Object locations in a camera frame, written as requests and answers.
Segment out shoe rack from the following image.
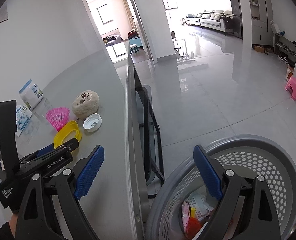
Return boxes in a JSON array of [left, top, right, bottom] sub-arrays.
[[273, 33, 296, 68]]

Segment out person's left hand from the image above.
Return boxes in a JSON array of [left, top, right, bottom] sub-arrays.
[[9, 214, 18, 237]]

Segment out red plastic bag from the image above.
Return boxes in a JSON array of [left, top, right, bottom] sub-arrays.
[[184, 218, 202, 239]]

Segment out black dining chair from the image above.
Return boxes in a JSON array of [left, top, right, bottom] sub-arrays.
[[134, 70, 165, 186]]

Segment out grey sofa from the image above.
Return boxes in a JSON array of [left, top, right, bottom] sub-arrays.
[[184, 10, 234, 34]]

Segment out pink plastic stool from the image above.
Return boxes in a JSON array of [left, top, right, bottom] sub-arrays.
[[285, 76, 296, 101]]

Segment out bed in far room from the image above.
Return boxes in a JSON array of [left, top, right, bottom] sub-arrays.
[[103, 35, 123, 47]]

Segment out white blue tissue pack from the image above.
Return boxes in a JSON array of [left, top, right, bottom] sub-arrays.
[[15, 105, 32, 137]]

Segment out light blue plastic pouch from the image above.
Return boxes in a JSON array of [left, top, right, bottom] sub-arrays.
[[185, 188, 217, 220]]

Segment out pink snack packet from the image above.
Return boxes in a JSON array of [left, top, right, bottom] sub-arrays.
[[182, 201, 190, 228]]

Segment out yellow plastic lid frame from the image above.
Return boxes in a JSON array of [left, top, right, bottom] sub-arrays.
[[53, 120, 82, 148]]

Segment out cardboard box on floor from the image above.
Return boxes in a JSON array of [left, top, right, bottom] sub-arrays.
[[253, 45, 266, 54]]

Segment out beige plush toy head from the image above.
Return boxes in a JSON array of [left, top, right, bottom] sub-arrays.
[[72, 90, 100, 120]]

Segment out pink plastic shuttlecock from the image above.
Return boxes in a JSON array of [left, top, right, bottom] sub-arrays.
[[45, 107, 70, 131]]

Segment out grey perforated trash basket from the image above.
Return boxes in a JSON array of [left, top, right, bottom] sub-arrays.
[[145, 135, 296, 239]]

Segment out white jar blue lid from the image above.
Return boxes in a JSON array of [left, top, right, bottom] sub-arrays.
[[19, 79, 43, 109]]

